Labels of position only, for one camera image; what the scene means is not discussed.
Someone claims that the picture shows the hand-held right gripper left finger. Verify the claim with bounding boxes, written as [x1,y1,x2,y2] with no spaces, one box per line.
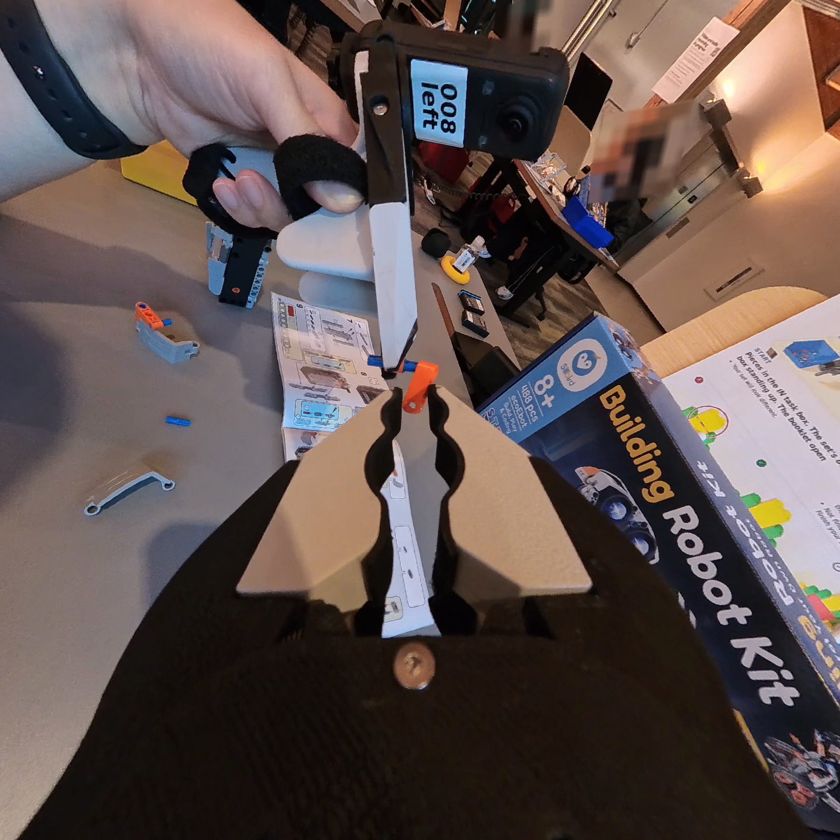
[236,387,404,636]

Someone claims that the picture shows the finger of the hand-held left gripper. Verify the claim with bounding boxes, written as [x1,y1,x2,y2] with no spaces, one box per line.
[369,199,421,371]

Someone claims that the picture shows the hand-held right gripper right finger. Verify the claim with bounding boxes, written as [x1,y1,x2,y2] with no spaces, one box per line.
[427,385,594,636]

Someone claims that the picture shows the orange brick connector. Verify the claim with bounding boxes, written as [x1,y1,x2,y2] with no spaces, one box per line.
[401,360,439,414]

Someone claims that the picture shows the person's left forearm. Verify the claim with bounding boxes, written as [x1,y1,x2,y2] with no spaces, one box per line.
[0,42,142,204]

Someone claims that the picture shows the brown office desk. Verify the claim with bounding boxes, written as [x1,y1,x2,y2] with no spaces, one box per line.
[515,157,621,273]

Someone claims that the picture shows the grey desk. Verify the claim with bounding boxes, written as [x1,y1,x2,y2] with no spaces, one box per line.
[0,157,522,840]

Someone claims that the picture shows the person's left hand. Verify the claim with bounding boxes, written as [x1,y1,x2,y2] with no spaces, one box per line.
[36,0,366,229]

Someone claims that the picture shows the black monitor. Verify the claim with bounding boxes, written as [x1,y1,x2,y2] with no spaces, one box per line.
[563,52,614,132]

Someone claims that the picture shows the white building instruction booklet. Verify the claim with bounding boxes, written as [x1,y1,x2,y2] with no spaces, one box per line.
[270,292,442,639]

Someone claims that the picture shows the black box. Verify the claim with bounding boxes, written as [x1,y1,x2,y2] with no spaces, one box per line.
[453,330,521,395]

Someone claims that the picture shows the grey black brick assembly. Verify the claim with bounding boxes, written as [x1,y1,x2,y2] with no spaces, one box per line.
[205,220,272,309]

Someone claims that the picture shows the blue plastic bin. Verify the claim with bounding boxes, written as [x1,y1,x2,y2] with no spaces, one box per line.
[561,195,616,249]

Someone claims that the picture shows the blue toy kit box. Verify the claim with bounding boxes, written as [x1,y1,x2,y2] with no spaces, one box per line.
[476,314,840,834]

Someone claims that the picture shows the grey curved brick panel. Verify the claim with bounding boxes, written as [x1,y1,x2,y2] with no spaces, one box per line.
[83,467,177,518]

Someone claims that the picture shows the orange grey brick assembly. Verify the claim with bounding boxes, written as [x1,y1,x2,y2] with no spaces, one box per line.
[134,301,200,364]

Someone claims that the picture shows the white cabinet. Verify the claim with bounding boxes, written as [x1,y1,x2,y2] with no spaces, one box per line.
[617,98,765,332]

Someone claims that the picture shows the yellow plastic bin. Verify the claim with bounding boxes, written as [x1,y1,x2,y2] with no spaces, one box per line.
[119,140,201,207]

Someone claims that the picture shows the brick picture poster sheet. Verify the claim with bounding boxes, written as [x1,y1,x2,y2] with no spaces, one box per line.
[661,293,840,647]

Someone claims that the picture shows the black wristband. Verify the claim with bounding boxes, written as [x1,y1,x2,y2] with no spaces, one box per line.
[0,0,151,160]

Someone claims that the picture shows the black coiled cable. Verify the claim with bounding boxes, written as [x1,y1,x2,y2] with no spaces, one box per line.
[420,176,501,206]

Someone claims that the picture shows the white wall notice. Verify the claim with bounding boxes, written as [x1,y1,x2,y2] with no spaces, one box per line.
[651,16,741,105]

